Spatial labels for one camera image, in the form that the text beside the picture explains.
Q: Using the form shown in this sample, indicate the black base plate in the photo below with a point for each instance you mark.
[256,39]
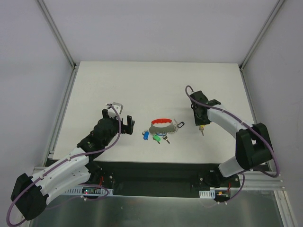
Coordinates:
[178,180]

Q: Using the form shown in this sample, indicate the blue tagged key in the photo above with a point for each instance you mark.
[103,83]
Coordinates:
[145,135]

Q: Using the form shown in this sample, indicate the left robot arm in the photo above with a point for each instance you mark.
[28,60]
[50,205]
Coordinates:
[32,193]

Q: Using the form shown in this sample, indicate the black tagged key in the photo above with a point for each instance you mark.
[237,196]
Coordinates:
[178,124]

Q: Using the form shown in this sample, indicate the aluminium frame post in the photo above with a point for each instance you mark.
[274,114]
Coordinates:
[268,22]
[56,33]

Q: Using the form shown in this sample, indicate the plain silver key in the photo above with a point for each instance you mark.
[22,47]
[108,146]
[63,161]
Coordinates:
[166,138]

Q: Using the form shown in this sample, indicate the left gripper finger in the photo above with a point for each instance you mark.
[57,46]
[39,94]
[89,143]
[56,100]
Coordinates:
[105,114]
[129,128]

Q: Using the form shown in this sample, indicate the yellow tagged key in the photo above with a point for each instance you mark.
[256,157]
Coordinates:
[201,128]

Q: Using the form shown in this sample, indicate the left aluminium rail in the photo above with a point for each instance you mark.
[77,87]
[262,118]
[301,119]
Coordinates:
[51,143]

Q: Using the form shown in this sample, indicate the aluminium rail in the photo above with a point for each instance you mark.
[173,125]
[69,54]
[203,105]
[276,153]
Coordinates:
[276,184]
[51,143]

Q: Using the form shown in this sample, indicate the green tagged key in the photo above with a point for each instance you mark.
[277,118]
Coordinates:
[156,138]

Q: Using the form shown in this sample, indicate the right aluminium rail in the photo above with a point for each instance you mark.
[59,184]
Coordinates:
[276,184]

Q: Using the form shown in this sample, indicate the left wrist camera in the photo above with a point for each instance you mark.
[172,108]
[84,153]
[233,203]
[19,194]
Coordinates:
[114,109]

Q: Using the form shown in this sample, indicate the right aluminium frame post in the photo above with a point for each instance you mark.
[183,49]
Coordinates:
[268,22]

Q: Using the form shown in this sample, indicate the left white cable duct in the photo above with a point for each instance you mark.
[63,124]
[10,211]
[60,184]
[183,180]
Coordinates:
[89,191]

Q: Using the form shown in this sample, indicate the right white cable duct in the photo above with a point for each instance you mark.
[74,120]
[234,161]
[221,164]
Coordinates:
[207,194]

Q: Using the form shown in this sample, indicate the white cable duct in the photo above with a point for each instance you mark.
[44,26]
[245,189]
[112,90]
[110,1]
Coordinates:
[89,191]
[207,194]

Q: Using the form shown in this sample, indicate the left aluminium frame post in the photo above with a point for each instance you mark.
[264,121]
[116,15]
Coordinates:
[56,33]

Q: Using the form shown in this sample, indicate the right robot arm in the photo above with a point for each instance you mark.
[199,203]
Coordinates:
[252,141]

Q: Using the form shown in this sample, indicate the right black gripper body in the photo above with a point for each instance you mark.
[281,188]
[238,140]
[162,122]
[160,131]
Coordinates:
[202,118]

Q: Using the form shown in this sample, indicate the key holder with red handle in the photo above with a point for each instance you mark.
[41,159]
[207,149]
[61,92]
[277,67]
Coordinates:
[162,126]

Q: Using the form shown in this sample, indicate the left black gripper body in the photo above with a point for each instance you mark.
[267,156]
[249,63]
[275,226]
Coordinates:
[120,123]

